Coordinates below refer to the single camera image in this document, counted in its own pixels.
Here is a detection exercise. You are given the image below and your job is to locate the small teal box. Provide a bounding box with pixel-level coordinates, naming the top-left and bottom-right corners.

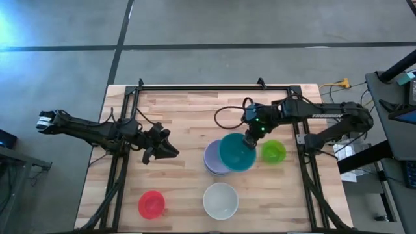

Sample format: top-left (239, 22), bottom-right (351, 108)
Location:
top-left (396, 71), bottom-right (416, 86)

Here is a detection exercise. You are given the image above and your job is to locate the black cable loop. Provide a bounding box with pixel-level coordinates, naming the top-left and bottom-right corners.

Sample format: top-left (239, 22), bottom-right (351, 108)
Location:
top-left (213, 96), bottom-right (255, 131)

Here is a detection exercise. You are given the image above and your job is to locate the large white bowl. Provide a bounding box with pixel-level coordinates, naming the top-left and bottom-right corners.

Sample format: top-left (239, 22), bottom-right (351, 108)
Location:
top-left (202, 182), bottom-right (240, 221)

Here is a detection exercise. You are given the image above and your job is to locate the black box with blue light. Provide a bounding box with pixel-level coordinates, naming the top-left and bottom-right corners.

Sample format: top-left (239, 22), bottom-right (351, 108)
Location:
top-left (0, 129), bottom-right (18, 150)

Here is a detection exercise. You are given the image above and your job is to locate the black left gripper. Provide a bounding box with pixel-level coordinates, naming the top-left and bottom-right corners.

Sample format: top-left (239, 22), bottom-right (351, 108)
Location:
top-left (139, 122), bottom-right (180, 165)

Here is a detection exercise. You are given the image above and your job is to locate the tablet with blue screen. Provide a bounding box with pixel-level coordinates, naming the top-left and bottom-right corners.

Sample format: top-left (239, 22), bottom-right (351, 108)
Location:
top-left (388, 105), bottom-right (416, 126)

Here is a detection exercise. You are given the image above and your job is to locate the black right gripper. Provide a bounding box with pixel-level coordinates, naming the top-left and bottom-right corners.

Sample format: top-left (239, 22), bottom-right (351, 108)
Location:
top-left (242, 102), bottom-right (278, 149)

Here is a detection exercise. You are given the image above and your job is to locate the grey metal cart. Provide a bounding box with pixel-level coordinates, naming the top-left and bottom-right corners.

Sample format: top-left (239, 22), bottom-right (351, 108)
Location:
top-left (0, 146), bottom-right (53, 234)

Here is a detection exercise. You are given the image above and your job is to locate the large teal bowl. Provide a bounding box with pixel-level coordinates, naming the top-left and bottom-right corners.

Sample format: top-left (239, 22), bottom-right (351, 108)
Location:
top-left (218, 132), bottom-right (257, 172)

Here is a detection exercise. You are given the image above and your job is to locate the black desk leg bar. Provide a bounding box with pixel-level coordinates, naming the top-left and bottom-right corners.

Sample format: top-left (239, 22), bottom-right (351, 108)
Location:
top-left (337, 139), bottom-right (393, 175)

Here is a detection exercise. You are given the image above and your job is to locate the black wedge stand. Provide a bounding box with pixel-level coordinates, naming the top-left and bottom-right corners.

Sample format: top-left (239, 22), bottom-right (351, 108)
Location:
top-left (378, 98), bottom-right (402, 114)

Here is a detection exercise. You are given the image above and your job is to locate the dark grey desk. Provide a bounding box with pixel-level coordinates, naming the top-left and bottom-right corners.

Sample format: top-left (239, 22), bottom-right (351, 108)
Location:
top-left (364, 70), bottom-right (416, 234)

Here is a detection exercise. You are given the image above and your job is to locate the black aluminium table frame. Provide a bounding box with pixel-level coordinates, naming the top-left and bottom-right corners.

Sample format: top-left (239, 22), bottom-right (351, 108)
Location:
top-left (75, 77), bottom-right (354, 233)

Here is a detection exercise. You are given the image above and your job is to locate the black pole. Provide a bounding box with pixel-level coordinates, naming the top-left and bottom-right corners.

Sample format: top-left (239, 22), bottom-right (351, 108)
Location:
top-left (378, 48), bottom-right (416, 84)

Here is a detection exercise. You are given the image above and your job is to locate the small red plastic bowl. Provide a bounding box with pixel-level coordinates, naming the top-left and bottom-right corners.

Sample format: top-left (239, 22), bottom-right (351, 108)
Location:
top-left (137, 190), bottom-right (166, 220)

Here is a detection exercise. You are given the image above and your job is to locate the small green plastic bowl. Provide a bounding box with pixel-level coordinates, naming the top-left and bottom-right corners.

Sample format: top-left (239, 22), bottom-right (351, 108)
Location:
top-left (261, 139), bottom-right (287, 164)

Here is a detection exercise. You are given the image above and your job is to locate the dark keyboard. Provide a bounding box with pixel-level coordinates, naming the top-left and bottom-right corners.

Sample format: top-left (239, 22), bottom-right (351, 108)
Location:
top-left (404, 160), bottom-right (416, 190)

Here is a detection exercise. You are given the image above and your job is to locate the white paper box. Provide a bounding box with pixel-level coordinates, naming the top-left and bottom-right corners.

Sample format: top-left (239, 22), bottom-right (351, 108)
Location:
top-left (333, 142), bottom-right (357, 163)

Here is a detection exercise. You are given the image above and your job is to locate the white paper sheet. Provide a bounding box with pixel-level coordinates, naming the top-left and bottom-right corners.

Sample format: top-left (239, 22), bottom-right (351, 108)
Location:
top-left (340, 171), bottom-right (358, 183)

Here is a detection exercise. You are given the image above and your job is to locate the yellow extension cord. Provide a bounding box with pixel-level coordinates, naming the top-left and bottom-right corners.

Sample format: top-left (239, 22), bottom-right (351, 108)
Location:
top-left (318, 77), bottom-right (352, 97)

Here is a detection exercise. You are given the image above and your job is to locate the lavender bowl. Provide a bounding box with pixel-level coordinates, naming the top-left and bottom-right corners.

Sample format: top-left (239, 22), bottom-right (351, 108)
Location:
top-left (203, 139), bottom-right (232, 177)

